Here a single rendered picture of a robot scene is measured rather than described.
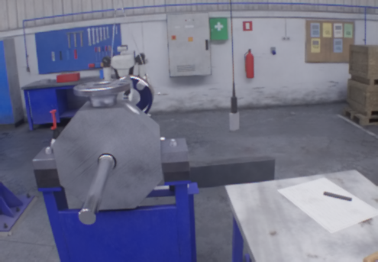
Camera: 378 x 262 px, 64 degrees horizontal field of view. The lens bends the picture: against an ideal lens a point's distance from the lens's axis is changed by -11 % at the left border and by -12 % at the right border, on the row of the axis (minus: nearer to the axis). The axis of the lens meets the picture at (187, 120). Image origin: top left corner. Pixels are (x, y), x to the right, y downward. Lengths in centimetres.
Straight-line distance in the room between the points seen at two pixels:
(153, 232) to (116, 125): 58
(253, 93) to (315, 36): 181
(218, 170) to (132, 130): 70
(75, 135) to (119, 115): 22
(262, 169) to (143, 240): 81
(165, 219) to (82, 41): 548
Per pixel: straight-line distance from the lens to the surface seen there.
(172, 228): 168
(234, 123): 242
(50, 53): 703
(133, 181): 153
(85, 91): 140
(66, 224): 173
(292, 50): 710
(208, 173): 195
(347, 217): 148
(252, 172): 201
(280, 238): 131
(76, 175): 156
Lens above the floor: 163
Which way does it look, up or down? 15 degrees down
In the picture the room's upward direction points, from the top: 3 degrees counter-clockwise
